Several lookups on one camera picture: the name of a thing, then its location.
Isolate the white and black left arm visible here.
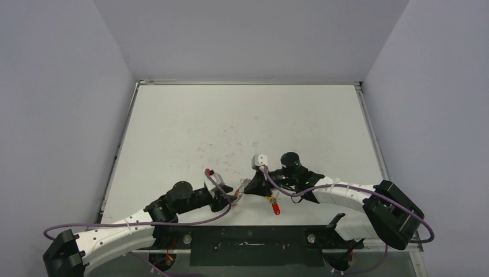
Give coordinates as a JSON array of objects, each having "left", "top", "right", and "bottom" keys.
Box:
[{"left": 43, "top": 181, "right": 236, "bottom": 276}]

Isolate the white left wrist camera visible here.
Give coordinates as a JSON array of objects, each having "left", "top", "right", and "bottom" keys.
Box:
[{"left": 209, "top": 172, "right": 225, "bottom": 188}]

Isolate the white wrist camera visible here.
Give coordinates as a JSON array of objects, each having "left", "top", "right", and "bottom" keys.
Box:
[
  {"left": 209, "top": 172, "right": 225, "bottom": 188},
  {"left": 251, "top": 154, "right": 268, "bottom": 170}
]

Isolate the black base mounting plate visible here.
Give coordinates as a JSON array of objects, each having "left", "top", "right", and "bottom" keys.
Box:
[{"left": 147, "top": 225, "right": 364, "bottom": 270}]

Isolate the yellow tagged key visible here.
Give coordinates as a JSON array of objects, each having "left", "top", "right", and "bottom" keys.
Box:
[{"left": 266, "top": 196, "right": 278, "bottom": 207}]

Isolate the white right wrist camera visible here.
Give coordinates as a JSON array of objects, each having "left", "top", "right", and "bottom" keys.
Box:
[{"left": 251, "top": 154, "right": 268, "bottom": 170}]

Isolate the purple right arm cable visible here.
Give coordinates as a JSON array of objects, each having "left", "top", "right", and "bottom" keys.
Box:
[{"left": 261, "top": 165, "right": 435, "bottom": 275}]

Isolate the aluminium front rail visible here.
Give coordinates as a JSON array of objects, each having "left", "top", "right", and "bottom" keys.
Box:
[{"left": 78, "top": 224, "right": 425, "bottom": 254}]

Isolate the red tagged key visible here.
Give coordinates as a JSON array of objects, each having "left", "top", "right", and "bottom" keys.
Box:
[{"left": 270, "top": 199, "right": 281, "bottom": 215}]

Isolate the large keyring with red grip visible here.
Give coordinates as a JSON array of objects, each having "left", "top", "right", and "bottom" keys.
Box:
[{"left": 232, "top": 178, "right": 250, "bottom": 206}]

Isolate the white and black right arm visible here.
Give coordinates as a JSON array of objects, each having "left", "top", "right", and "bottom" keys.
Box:
[{"left": 244, "top": 152, "right": 434, "bottom": 250}]

